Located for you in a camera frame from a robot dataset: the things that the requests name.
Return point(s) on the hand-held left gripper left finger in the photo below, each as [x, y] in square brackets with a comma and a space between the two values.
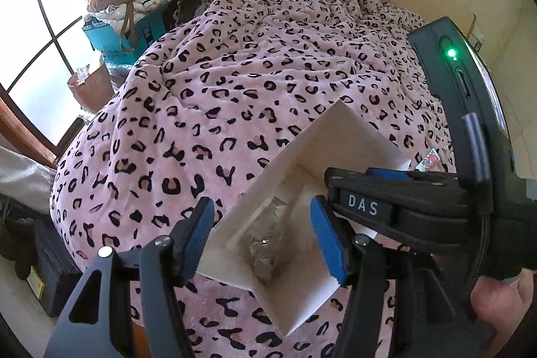
[200, 236]

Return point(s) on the yellow packet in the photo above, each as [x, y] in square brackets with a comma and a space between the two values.
[35, 283]

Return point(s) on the person's right hand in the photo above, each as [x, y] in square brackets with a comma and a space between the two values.
[503, 303]

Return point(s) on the brown paper bag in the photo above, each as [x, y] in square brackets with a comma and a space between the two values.
[94, 89]

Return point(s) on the window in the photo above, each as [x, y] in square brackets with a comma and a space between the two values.
[37, 47]

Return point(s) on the black case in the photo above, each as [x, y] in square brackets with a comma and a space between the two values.
[54, 270]

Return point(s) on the grey fabric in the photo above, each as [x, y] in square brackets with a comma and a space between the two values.
[21, 177]

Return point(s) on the small floral tube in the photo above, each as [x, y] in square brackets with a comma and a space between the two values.
[428, 160]

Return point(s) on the clear plastic bag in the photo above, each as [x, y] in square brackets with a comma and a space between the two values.
[268, 244]

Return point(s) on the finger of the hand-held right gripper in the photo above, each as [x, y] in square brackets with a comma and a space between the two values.
[419, 215]
[388, 173]

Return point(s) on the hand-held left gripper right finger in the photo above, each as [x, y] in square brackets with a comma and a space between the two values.
[329, 240]

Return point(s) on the white cardboard box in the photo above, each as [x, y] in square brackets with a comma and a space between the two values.
[319, 135]

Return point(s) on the wall outlet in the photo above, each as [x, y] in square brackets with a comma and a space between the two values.
[477, 39]

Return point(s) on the pink leopard print blanket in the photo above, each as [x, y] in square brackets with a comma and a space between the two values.
[251, 68]

